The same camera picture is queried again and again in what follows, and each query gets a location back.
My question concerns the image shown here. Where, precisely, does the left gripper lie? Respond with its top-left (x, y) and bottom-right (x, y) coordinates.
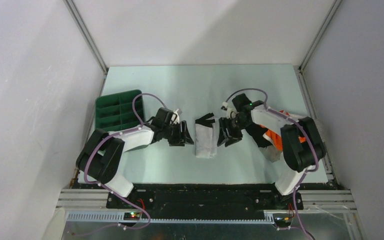
top-left (162, 120), bottom-right (194, 146)

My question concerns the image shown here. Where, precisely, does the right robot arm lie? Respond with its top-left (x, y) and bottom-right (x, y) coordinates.
top-left (217, 93), bottom-right (327, 209)

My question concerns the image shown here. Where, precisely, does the white underwear black trim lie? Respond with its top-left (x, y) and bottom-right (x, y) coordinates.
top-left (194, 112), bottom-right (219, 159)

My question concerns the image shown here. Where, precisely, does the orange underwear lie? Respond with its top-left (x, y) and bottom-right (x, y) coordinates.
top-left (262, 110), bottom-right (307, 152)

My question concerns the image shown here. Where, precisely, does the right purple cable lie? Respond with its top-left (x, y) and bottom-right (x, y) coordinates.
top-left (225, 88), bottom-right (320, 239)

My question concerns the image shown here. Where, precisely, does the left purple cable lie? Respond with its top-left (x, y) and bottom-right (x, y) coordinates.
top-left (79, 93), bottom-right (166, 237)

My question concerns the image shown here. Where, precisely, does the grey underwear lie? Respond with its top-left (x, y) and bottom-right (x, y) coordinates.
top-left (260, 145), bottom-right (283, 163)

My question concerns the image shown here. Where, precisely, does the green divided tray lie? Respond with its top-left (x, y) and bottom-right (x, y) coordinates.
top-left (94, 89), bottom-right (145, 132)

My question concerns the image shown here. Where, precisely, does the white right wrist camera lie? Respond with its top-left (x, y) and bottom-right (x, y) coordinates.
top-left (220, 101), bottom-right (232, 112)

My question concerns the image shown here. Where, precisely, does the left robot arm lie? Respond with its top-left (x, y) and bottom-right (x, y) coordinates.
top-left (75, 107), bottom-right (194, 208)

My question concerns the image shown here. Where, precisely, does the black underwear beige waistband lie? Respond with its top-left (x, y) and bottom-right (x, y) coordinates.
top-left (245, 123), bottom-right (273, 148)

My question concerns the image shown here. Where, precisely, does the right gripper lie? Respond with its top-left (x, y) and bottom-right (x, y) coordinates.
top-left (217, 115), bottom-right (251, 148)

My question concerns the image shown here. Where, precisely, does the purple cable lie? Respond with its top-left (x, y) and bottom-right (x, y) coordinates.
top-left (79, 93), bottom-right (166, 237)
top-left (225, 88), bottom-right (320, 239)

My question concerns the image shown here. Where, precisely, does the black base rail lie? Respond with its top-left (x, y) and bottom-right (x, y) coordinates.
top-left (105, 183), bottom-right (304, 221)

